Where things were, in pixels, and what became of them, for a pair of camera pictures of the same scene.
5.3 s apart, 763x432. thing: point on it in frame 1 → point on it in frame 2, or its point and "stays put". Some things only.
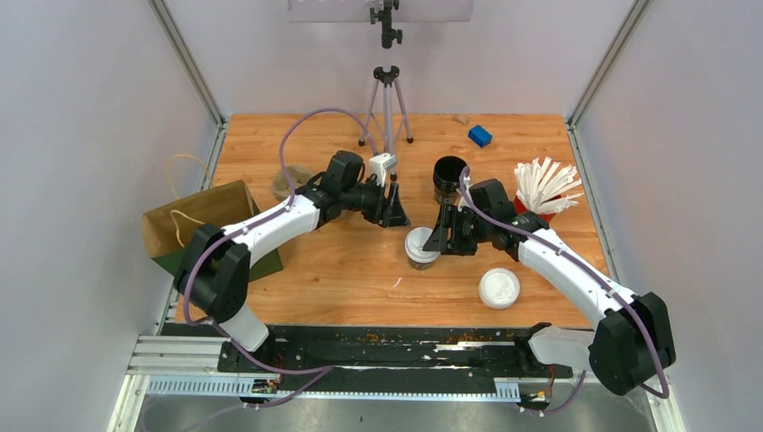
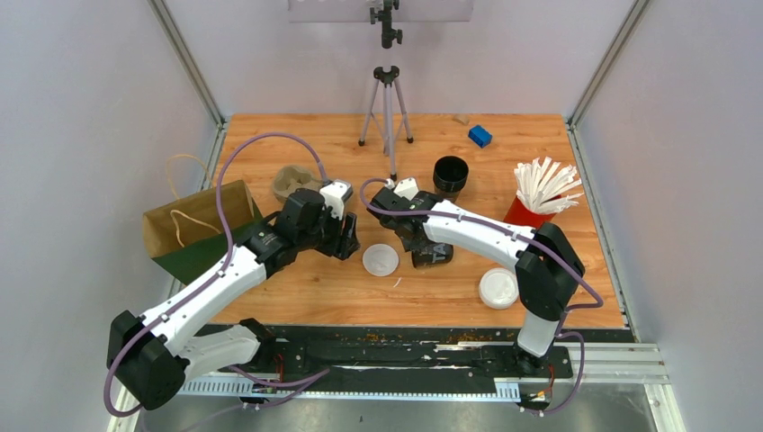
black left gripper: x=396 y=214 → x=349 y=244
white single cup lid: x=415 y=241 → x=381 y=259
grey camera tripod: x=386 y=76 stays put
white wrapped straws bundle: x=540 y=185 stays put
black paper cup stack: x=446 y=172 stays put
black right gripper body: x=465 y=231 → x=411 y=246
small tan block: x=462 y=119 stays put
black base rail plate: x=473 y=353 stays put
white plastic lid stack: x=499 y=288 stays put
